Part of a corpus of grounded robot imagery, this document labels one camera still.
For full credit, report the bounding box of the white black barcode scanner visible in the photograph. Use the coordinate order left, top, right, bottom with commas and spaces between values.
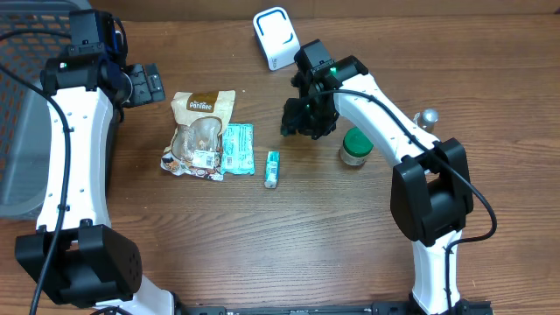
252, 6, 300, 71

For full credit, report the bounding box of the teal white wet wipes pack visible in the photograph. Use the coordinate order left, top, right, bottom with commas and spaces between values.
221, 123, 255, 175

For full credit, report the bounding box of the teal snack packet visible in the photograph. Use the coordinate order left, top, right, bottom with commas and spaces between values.
264, 151, 280, 189

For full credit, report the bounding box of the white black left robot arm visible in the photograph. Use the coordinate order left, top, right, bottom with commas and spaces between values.
15, 53, 180, 314

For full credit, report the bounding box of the yellow dish soap bottle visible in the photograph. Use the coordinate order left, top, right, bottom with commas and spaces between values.
413, 108, 439, 133

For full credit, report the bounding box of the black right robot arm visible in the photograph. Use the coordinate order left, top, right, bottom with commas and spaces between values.
281, 52, 473, 314

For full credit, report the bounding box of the brown white snack packet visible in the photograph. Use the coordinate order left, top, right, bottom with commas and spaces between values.
160, 90, 236, 181

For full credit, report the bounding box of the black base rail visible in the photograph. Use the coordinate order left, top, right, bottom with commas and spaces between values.
174, 299, 495, 315

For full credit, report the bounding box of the grey plastic mesh basket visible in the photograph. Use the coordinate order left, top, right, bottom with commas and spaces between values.
1, 1, 90, 220

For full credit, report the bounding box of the green lid white jar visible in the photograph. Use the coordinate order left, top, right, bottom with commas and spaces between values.
339, 127, 374, 166

